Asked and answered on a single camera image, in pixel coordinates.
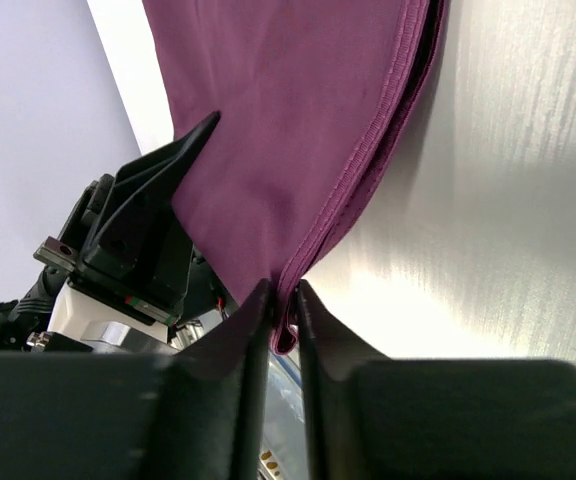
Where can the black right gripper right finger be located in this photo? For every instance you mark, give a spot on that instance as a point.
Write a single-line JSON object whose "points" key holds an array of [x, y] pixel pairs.
{"points": [[339, 446]]}

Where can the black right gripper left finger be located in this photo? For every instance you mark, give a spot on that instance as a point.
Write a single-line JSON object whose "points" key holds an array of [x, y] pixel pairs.
{"points": [[218, 395]]}

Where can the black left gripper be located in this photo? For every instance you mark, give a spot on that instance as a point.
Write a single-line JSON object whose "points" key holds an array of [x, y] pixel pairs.
{"points": [[122, 243]]}

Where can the purple cloth napkin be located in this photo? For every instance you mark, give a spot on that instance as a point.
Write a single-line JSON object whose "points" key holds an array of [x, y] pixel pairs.
{"points": [[313, 97]]}

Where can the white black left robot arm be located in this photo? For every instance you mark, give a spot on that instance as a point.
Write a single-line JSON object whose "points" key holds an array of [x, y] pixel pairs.
{"points": [[19, 319]]}

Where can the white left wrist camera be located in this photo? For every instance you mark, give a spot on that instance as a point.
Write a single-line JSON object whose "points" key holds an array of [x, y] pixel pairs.
{"points": [[79, 317]]}

